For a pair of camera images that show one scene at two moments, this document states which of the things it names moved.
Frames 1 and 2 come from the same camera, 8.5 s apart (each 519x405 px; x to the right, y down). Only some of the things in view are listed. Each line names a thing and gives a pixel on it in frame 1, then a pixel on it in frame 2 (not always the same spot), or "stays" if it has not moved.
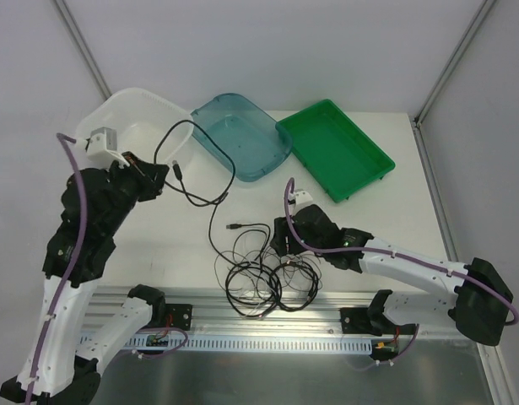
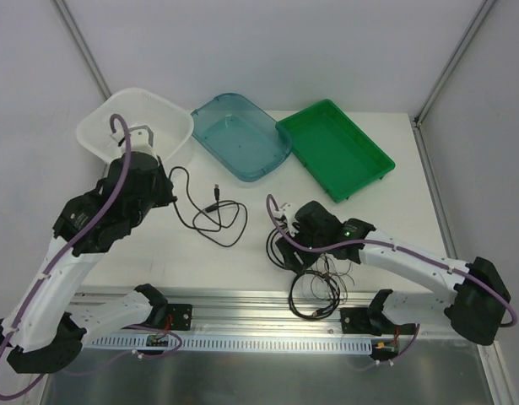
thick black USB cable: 256,289 → 299,273
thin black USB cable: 177,175 → 225,202
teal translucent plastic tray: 255,140 stays
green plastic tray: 343,159 stays
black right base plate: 355,320 stays
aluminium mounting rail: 212,313 stays
